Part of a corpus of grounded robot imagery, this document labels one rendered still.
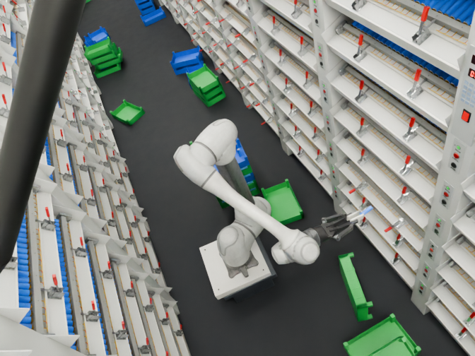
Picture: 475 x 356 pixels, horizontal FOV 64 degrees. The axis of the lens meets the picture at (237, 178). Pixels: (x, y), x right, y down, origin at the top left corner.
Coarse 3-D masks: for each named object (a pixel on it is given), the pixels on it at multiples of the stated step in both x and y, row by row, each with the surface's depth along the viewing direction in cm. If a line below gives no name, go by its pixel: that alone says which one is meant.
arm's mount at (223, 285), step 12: (204, 252) 223; (216, 252) 222; (252, 252) 217; (216, 264) 217; (264, 264) 210; (216, 276) 212; (228, 276) 211; (240, 276) 209; (252, 276) 208; (264, 276) 208; (216, 288) 208; (228, 288) 206; (240, 288) 208
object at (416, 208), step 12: (348, 132) 183; (336, 144) 188; (348, 144) 184; (360, 144) 177; (348, 156) 181; (360, 156) 178; (372, 156) 174; (360, 168) 175; (372, 168) 172; (384, 168) 168; (384, 180) 166; (396, 180) 163; (396, 192) 161; (408, 192) 156; (408, 204) 156; (420, 204) 153; (420, 216) 152
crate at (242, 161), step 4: (236, 140) 255; (240, 144) 255; (240, 148) 260; (236, 152) 259; (244, 152) 250; (236, 156) 256; (244, 156) 244; (240, 160) 253; (244, 160) 245; (248, 160) 246; (240, 164) 246; (244, 164) 247; (248, 164) 248; (216, 168) 254; (240, 168) 249
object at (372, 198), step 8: (344, 160) 200; (344, 168) 200; (352, 176) 196; (376, 184) 186; (368, 192) 187; (384, 192) 183; (376, 200) 183; (384, 208) 179; (400, 208) 175; (392, 216) 176; (408, 216) 172; (392, 224) 174; (400, 232) 171; (408, 232) 169; (424, 232) 165; (408, 240) 168; (416, 240) 166; (416, 248) 164
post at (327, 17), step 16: (320, 0) 134; (320, 16) 140; (336, 16) 140; (320, 32) 146; (336, 64) 155; (320, 80) 167; (336, 96) 167; (336, 128) 181; (336, 160) 199; (336, 176) 211; (336, 208) 242
